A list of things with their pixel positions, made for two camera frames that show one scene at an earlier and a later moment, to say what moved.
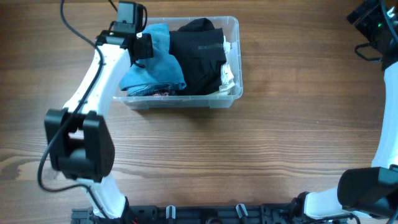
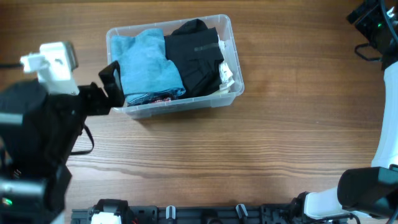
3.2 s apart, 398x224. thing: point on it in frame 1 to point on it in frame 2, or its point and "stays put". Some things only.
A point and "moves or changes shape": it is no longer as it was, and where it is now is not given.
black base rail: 199,214 stays put
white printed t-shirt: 227,80 moves or changes shape
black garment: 198,50 stays put
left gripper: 149,53 to 101,104
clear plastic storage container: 225,99 moves or changes shape
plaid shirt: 163,94 to 166,99
